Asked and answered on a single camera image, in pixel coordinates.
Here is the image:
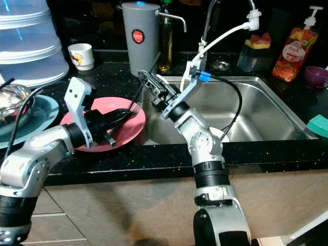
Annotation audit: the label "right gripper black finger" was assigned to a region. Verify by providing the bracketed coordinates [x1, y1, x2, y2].
[137, 74, 163, 99]
[139, 70, 169, 93]

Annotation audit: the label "beige kitchen cabinet fronts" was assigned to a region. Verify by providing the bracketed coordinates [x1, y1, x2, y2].
[31, 169, 328, 246]

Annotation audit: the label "pink plate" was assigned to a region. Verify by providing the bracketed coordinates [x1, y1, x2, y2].
[60, 96, 147, 153]

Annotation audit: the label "grey water filter canister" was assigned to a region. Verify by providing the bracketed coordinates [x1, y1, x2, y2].
[122, 2, 187, 77]

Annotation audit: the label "oil bottle green cap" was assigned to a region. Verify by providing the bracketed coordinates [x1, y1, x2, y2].
[158, 0, 173, 72]

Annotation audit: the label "teal plate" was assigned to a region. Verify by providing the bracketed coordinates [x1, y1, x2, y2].
[0, 95, 60, 149]

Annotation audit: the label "white printed mug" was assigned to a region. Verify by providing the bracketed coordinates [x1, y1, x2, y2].
[68, 43, 95, 71]

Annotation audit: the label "chrome gooseneck faucet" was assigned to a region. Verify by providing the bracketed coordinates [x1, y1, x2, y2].
[200, 0, 257, 67]

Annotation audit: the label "stainless steel bowl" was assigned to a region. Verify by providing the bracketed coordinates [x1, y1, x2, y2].
[0, 85, 35, 121]

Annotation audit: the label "dark sponge holder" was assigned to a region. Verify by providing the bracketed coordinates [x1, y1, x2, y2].
[237, 45, 272, 72]

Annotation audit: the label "white tiered plastic container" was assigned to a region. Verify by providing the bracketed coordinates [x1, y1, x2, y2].
[0, 0, 70, 88]

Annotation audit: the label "red and yellow sponge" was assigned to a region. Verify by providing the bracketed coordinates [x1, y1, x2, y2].
[245, 32, 271, 50]

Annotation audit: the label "stainless steel sink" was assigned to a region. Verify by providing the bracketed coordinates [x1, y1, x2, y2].
[141, 76, 318, 144]

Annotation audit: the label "orange dish soap pump bottle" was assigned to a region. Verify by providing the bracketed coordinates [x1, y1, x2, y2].
[272, 5, 324, 83]

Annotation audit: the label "small purple bowl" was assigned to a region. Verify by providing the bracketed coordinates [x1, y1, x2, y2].
[303, 66, 328, 89]

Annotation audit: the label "green sponge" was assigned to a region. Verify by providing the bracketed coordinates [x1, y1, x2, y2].
[306, 114, 328, 139]

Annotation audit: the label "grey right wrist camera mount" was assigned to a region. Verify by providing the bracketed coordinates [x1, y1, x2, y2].
[161, 60, 208, 119]

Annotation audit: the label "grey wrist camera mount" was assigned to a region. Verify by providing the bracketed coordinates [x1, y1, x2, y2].
[161, 60, 208, 119]
[65, 77, 96, 149]

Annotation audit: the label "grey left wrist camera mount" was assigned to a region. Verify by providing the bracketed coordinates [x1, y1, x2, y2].
[65, 77, 96, 149]

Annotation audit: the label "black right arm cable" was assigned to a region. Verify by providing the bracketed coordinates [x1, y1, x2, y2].
[208, 75, 243, 138]

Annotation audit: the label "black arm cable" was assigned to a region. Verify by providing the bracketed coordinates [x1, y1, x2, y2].
[10, 81, 67, 152]
[208, 75, 243, 138]

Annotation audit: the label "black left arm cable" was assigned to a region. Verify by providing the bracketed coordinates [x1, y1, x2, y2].
[10, 81, 67, 152]

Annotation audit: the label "white faucet hose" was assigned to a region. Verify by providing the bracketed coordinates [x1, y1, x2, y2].
[156, 9, 262, 90]

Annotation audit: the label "black handled utensil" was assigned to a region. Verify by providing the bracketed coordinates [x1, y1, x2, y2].
[0, 78, 15, 90]

